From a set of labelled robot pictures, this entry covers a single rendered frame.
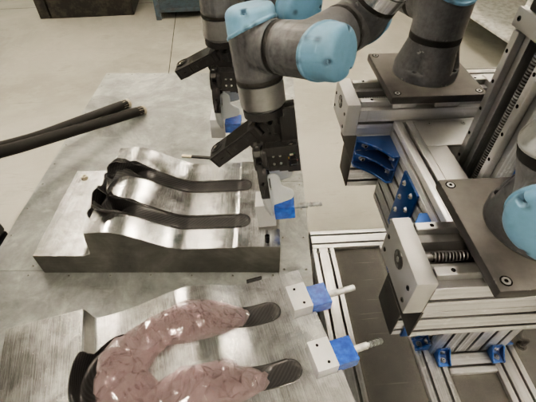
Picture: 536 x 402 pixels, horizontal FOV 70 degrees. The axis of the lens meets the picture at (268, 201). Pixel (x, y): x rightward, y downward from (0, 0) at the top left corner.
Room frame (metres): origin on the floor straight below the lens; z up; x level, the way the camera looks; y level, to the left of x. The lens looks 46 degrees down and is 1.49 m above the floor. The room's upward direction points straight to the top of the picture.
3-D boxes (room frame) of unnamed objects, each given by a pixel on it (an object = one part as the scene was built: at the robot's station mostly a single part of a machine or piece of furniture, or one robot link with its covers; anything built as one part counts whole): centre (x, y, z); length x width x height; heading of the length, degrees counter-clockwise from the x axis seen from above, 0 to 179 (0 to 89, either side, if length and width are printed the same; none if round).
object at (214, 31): (0.82, 0.10, 1.17); 0.08 x 0.08 x 0.05
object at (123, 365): (0.23, 0.14, 0.90); 0.26 x 0.18 x 0.08; 107
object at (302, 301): (0.37, -0.10, 0.85); 0.13 x 0.05 x 0.05; 107
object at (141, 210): (0.57, 0.21, 0.92); 0.35 x 0.16 x 0.09; 90
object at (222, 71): (0.82, 0.09, 1.09); 0.09 x 0.08 x 0.12; 90
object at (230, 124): (0.82, 0.08, 0.93); 0.13 x 0.05 x 0.05; 90
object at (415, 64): (0.88, -0.38, 1.09); 0.15 x 0.15 x 0.10
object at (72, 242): (0.58, 0.23, 0.87); 0.50 x 0.26 x 0.14; 90
